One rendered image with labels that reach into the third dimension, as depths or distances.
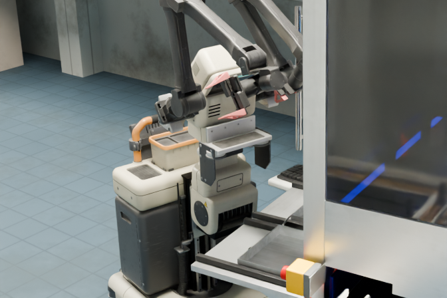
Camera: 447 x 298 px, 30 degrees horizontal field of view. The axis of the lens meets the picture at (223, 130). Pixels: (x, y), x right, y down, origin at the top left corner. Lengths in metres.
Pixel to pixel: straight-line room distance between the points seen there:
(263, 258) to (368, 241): 0.50
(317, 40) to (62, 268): 2.69
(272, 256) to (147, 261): 0.97
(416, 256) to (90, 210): 3.15
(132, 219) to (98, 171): 2.16
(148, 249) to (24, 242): 1.46
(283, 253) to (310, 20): 0.86
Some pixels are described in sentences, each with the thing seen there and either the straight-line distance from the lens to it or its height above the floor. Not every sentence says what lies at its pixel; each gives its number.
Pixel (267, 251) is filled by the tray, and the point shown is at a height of 0.88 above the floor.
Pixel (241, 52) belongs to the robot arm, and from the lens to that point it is 2.54.
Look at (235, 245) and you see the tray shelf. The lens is 2.71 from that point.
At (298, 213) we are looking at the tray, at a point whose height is 0.90.
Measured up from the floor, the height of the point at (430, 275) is 1.07.
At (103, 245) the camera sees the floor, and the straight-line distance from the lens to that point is 4.66.
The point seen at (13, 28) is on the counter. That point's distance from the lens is 8.20.
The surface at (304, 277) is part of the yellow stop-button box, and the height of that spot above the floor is 1.02.
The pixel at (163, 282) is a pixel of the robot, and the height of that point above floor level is 0.34.
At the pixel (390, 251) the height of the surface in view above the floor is 1.11.
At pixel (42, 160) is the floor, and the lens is 5.89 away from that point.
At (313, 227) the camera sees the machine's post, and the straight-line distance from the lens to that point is 2.29.
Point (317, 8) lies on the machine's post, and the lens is 2.08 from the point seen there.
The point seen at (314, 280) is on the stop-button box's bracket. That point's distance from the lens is 2.28.
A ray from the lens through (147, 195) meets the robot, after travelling 3.38.
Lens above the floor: 2.17
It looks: 21 degrees down
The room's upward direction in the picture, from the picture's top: 2 degrees counter-clockwise
